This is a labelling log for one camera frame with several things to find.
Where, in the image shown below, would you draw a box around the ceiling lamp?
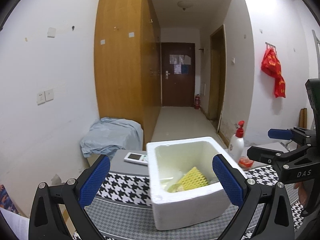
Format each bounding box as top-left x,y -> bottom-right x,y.
177,1 -> 194,11

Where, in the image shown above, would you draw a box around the red plastic bags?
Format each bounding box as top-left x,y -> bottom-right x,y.
261,45 -> 286,98

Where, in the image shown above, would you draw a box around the wooden boards against wall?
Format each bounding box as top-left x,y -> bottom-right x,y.
299,108 -> 308,129

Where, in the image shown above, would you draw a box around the houndstooth table cloth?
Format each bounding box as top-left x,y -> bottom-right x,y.
72,164 -> 308,240

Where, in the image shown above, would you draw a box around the stack of papers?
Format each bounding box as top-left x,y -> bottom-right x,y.
1,207 -> 30,240

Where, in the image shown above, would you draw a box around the white red pump bottle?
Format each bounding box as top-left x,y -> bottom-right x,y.
228,120 -> 245,163

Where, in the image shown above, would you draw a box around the light blue cloth heap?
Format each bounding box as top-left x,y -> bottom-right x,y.
80,117 -> 144,159

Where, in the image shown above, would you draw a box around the wooden wardrobe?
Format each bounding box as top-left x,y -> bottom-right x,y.
94,0 -> 161,145

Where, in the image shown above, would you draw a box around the red fire extinguisher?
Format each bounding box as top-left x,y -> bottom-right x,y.
194,94 -> 200,109

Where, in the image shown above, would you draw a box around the white styrofoam box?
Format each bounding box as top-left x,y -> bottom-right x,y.
146,137 -> 240,231

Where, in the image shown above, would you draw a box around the white remote control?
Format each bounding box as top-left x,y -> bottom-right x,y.
124,152 -> 148,166

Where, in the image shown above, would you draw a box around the yellow foam fruit net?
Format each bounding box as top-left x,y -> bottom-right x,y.
178,167 -> 209,190

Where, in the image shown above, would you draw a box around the metal bunk bed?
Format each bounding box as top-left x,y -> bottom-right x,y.
312,29 -> 319,78

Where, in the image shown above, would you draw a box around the wall hook rack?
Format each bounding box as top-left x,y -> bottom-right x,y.
265,42 -> 276,50

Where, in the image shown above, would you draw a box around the white wall switches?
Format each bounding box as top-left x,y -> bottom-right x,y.
36,89 -> 54,105

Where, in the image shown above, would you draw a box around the green yellow snack bag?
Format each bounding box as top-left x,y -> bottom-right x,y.
167,182 -> 190,193

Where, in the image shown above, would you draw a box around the person's right hand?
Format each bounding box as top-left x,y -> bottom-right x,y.
294,182 -> 308,205

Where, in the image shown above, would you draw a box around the red orange snack packet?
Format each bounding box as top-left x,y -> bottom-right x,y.
238,157 -> 254,170

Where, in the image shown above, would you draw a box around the dark brown entrance door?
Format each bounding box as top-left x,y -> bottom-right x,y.
161,42 -> 195,107

